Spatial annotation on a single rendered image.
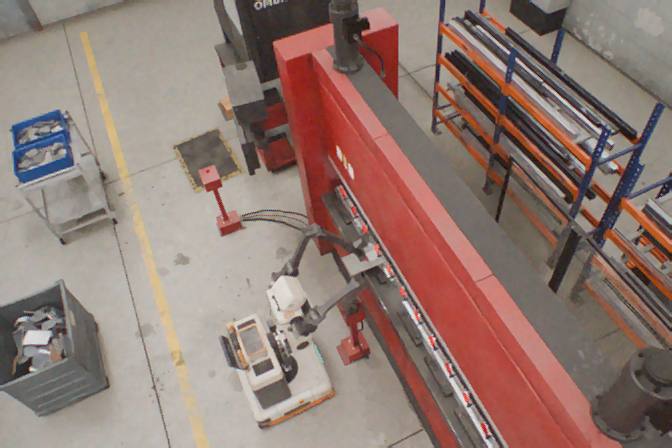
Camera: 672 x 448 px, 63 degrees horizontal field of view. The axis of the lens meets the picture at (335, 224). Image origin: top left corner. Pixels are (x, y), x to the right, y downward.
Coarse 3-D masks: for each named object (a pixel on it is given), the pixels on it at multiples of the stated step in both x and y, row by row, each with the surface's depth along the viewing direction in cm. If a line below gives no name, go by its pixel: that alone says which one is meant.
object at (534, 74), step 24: (456, 24) 516; (480, 24) 512; (480, 48) 490; (504, 48) 487; (528, 48) 483; (504, 72) 468; (528, 72) 465; (552, 72) 467; (528, 96) 449; (552, 96) 447; (576, 96) 444; (552, 120) 433; (576, 120) 430; (600, 120) 424
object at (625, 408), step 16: (640, 352) 178; (656, 352) 173; (624, 368) 181; (640, 368) 176; (656, 368) 170; (624, 384) 180; (640, 384) 172; (656, 384) 171; (592, 400) 210; (608, 400) 196; (624, 400) 185; (640, 400) 176; (656, 400) 172; (592, 416) 206; (608, 416) 199; (624, 416) 190; (640, 416) 186; (656, 416) 177; (608, 432) 201; (624, 432) 199; (640, 432) 200
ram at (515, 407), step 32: (320, 96) 396; (352, 128) 350; (352, 160) 378; (352, 192) 410; (384, 192) 335; (384, 224) 362; (416, 224) 301; (416, 256) 322; (416, 288) 347; (448, 288) 290; (448, 320) 310; (480, 320) 264; (480, 352) 281; (480, 384) 299; (512, 384) 256; (512, 416) 271; (544, 416) 235
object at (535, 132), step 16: (464, 64) 532; (480, 80) 516; (496, 96) 502; (512, 112) 489; (528, 112) 491; (560, 112) 484; (528, 128) 476; (544, 128) 474; (544, 144) 462; (560, 144) 460; (592, 144) 454; (560, 160) 449; (576, 160) 448; (576, 176) 437
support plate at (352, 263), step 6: (372, 246) 424; (366, 252) 421; (342, 258) 420; (348, 258) 419; (354, 258) 419; (348, 264) 416; (354, 264) 415; (360, 264) 415; (366, 264) 415; (372, 264) 414; (378, 264) 414; (348, 270) 413; (354, 270) 412; (360, 270) 412
